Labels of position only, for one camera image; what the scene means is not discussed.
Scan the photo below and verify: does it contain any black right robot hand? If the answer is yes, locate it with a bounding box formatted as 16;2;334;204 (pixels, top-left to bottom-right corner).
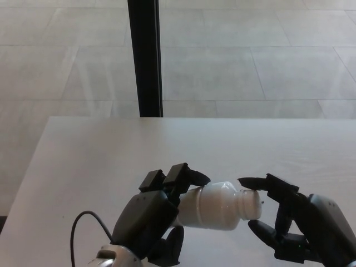
237;172;356;265

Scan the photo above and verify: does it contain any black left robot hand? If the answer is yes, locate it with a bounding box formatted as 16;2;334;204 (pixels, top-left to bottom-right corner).
110;162;211;265

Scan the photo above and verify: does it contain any white plastic bottle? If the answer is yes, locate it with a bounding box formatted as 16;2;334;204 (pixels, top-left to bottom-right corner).
175;181;245;233

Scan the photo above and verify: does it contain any black vertical window post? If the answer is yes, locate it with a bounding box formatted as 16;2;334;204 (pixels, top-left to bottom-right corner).
127;0;164;117

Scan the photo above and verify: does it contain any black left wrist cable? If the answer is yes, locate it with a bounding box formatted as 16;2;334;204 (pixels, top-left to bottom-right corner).
70;210;115;267

